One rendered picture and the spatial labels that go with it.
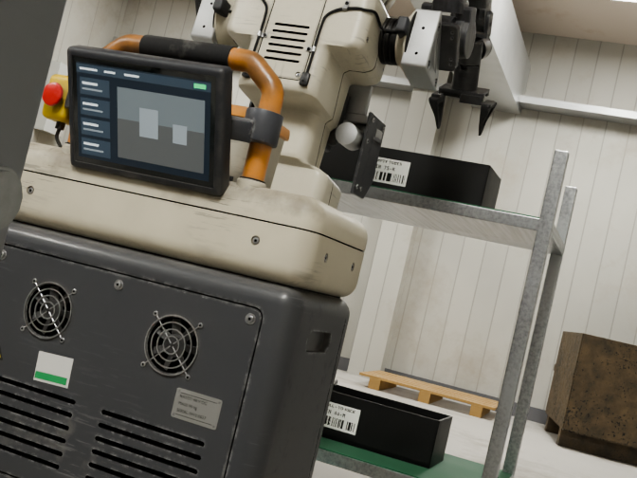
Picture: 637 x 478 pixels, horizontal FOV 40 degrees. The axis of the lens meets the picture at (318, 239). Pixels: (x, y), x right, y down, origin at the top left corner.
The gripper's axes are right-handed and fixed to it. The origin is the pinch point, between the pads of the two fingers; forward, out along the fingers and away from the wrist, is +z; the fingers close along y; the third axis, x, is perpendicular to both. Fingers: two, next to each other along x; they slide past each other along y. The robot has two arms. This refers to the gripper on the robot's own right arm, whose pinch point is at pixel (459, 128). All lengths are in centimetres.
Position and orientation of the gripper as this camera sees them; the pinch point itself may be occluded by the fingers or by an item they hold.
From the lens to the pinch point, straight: 203.6
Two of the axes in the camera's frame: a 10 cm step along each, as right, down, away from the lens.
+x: -4.1, 3.1, -8.6
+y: -9.1, -2.1, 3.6
